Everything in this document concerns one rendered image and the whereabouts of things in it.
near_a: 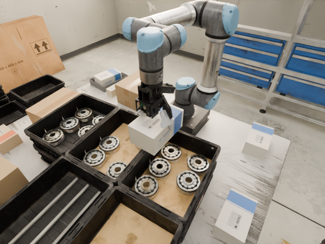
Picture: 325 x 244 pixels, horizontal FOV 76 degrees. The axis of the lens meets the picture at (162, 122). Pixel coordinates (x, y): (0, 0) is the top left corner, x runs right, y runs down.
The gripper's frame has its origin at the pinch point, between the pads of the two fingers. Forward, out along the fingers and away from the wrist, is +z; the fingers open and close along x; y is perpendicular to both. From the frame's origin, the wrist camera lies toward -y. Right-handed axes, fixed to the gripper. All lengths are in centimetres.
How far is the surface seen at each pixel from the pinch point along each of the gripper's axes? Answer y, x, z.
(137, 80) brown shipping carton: -51, -57, 25
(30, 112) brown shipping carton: 15, -85, 25
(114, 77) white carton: -55, -86, 34
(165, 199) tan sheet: 12.3, 12.9, 27.6
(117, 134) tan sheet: -3.6, -31.1, 27.9
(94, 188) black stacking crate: 26.2, -15.4, 27.7
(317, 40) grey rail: -194, 41, 19
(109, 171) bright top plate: 17.5, -14.8, 24.8
